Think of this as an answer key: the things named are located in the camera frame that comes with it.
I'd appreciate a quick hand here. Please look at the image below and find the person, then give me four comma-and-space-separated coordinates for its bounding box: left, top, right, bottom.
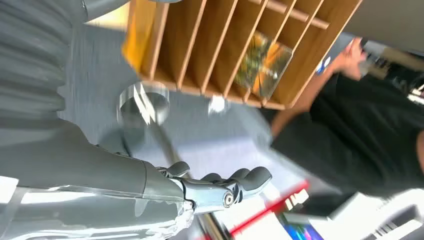
258, 37, 424, 217

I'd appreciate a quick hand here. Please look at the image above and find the wooden slotted card rack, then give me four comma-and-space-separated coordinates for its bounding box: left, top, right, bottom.
123, 0, 364, 111

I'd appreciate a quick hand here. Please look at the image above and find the plain orange card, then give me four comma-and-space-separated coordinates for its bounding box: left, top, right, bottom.
121, 0, 157, 73

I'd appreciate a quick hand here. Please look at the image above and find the dark panel with blue icons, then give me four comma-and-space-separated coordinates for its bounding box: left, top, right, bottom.
312, 32, 357, 76

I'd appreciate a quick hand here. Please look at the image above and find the grey desk mat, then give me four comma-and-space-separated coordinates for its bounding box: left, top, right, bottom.
56, 24, 311, 191

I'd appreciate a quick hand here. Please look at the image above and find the clear acrylic round stand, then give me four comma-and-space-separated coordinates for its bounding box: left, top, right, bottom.
116, 82, 170, 127

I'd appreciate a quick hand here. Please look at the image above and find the small white object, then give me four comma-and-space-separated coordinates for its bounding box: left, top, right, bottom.
207, 95, 230, 115

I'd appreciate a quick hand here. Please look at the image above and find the red and white printed board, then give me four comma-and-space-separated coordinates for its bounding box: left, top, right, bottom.
211, 180, 312, 240

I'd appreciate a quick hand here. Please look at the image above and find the white device with blue screen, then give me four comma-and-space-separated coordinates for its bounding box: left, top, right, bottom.
279, 211, 332, 240

